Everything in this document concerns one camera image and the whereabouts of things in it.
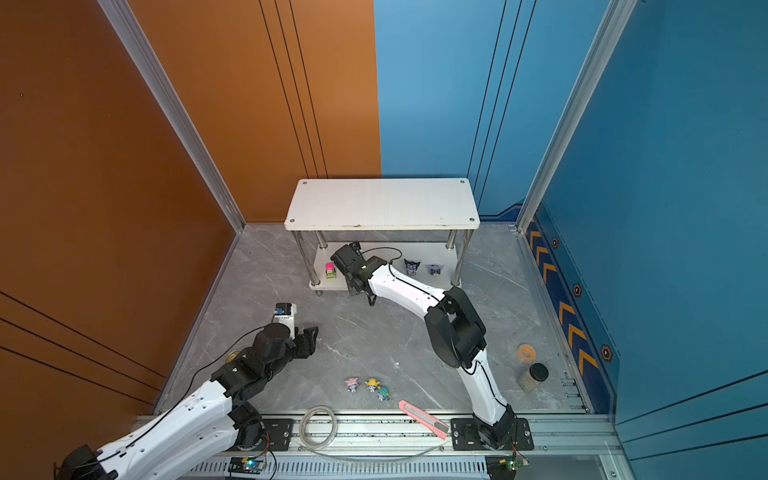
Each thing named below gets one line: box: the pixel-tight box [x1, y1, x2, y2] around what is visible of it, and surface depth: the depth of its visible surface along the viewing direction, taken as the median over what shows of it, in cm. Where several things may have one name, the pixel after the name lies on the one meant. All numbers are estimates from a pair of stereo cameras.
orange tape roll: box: [517, 344, 537, 365], surface depth 88 cm
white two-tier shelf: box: [284, 178, 481, 295], surface depth 83 cm
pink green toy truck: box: [325, 262, 336, 279], surface depth 98 cm
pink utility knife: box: [398, 400, 449, 440], surface depth 77 cm
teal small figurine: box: [377, 386, 390, 401], surface depth 79 cm
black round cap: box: [529, 362, 549, 382], surface depth 76 cm
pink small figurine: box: [345, 377, 360, 393], surface depth 80 cm
